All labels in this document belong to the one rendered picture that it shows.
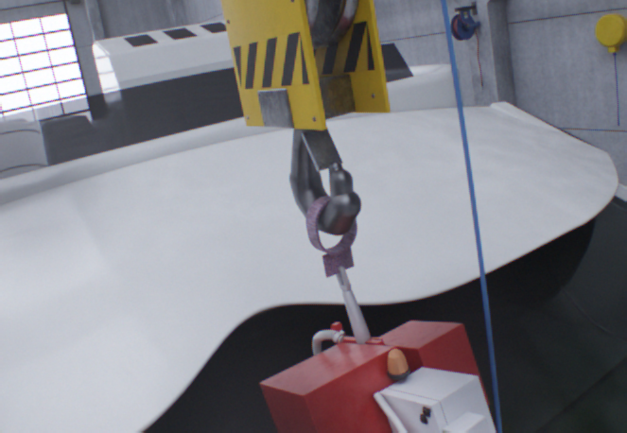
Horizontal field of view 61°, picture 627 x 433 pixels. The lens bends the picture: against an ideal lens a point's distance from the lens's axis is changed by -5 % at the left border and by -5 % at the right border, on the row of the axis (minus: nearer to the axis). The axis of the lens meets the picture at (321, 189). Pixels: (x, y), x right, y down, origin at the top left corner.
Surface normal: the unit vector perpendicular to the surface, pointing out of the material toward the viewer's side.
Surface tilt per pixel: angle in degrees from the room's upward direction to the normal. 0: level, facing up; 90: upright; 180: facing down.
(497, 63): 90
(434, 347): 73
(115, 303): 21
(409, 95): 90
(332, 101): 90
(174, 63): 61
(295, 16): 90
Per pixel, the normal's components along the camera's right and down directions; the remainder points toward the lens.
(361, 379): 0.44, -0.21
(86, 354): 0.00, -0.84
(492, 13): 0.53, 0.12
